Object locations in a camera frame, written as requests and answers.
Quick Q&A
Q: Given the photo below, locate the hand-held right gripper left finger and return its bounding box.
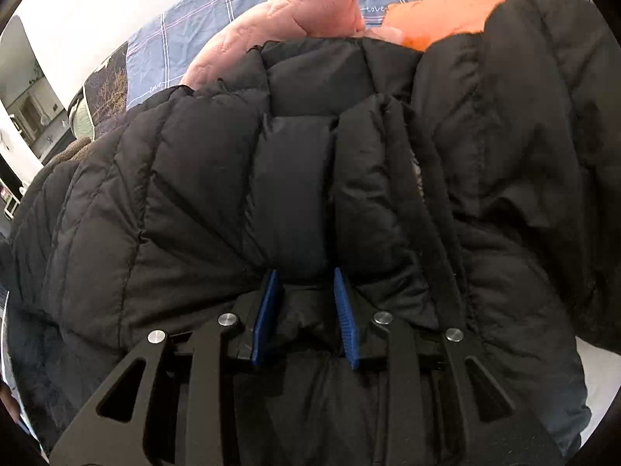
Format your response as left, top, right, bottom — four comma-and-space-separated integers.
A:
49, 269, 287, 466

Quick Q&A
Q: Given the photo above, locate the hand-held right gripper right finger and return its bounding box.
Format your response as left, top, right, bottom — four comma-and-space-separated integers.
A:
332, 267, 566, 466

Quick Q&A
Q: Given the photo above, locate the black puffer jacket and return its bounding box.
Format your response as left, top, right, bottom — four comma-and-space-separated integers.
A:
7, 0, 621, 466

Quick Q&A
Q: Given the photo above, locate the brown fleece garment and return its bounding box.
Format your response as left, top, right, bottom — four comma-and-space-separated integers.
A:
45, 137, 94, 166

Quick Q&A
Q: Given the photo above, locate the pink plush blanket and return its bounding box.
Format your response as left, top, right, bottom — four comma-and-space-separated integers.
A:
579, 335, 621, 447

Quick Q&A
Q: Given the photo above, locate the light green cloth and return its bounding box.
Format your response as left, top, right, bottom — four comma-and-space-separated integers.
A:
67, 90, 96, 137

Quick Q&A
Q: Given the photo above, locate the blue plaid quilt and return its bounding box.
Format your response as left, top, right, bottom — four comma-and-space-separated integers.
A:
85, 0, 479, 122

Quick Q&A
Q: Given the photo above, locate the pink quilted jacket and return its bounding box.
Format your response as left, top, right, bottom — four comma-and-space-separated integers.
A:
182, 0, 406, 90

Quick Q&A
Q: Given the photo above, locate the orange puffer jacket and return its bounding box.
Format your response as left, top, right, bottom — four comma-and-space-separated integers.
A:
383, 0, 522, 52

